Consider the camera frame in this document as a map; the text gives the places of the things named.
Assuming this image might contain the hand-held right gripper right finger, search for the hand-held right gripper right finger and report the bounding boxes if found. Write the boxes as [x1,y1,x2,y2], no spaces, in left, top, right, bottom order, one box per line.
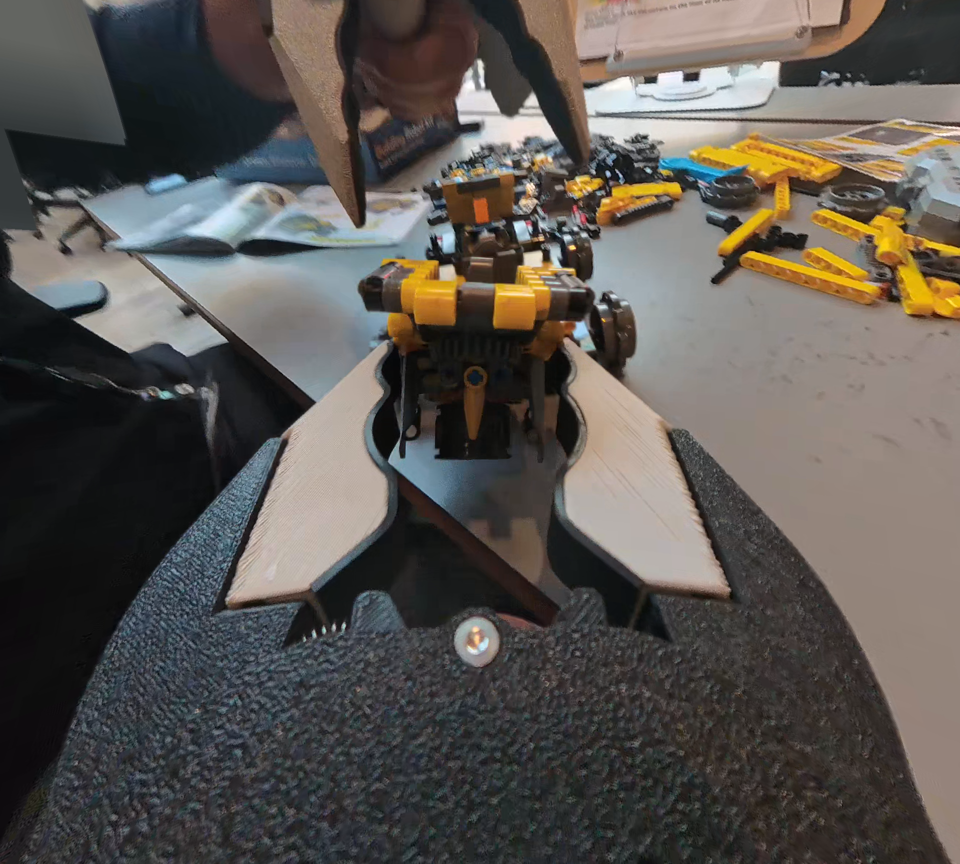
[555,341,732,599]

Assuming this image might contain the scattered long yellow beams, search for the scattered long yellow beams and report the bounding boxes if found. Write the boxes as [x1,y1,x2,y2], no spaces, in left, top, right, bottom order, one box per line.
[707,177,960,320]

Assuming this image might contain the black strap with metal buckle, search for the black strap with metal buckle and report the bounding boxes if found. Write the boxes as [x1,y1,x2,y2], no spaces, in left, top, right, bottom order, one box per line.
[41,360,207,406]

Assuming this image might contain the clear sticker sheet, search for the clear sticker sheet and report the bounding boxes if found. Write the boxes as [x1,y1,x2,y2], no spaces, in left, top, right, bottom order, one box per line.
[791,120,960,181]

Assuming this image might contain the yellow black brick vehicle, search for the yellow black brick vehicle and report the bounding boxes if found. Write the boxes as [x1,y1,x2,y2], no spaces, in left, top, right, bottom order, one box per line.
[423,170,640,376]

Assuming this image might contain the person's left forearm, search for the person's left forearm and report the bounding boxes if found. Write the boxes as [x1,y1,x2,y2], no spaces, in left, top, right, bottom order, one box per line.
[90,0,301,171]

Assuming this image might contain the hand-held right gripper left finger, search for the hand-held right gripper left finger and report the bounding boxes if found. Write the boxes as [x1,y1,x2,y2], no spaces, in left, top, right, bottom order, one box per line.
[225,341,397,612]

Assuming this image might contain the grey battery box brick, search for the grey battery box brick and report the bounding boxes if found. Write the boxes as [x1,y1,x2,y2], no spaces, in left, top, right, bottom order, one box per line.
[896,147,960,239]

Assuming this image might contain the person's left hand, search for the person's left hand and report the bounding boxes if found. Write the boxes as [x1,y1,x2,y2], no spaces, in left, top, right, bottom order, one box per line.
[352,0,483,124]

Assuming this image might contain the grey desk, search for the grey desk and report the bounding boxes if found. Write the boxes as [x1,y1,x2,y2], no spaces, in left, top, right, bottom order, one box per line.
[78,84,960,858]

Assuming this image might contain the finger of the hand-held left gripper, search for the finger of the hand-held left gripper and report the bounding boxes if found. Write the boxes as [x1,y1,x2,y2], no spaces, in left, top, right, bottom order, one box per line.
[446,0,595,165]
[261,0,369,229]

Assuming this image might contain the yellow and blue beam stack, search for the yellow and blue beam stack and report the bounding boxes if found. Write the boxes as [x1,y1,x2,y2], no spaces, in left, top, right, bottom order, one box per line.
[660,135,844,189]

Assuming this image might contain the white instruction booklet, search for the white instruction booklet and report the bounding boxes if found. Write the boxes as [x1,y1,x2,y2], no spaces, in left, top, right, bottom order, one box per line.
[108,180,432,258]

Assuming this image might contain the loose grey wheel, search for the loose grey wheel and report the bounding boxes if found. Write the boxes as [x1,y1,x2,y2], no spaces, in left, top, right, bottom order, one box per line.
[816,181,891,216]
[703,172,762,208]

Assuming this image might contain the black chair armrest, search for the black chair armrest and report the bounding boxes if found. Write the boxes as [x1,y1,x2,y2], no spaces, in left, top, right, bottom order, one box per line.
[30,279,111,319]

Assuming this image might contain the blue cardboard kit box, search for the blue cardboard kit box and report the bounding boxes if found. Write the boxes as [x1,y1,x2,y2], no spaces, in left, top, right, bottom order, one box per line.
[213,108,465,189]

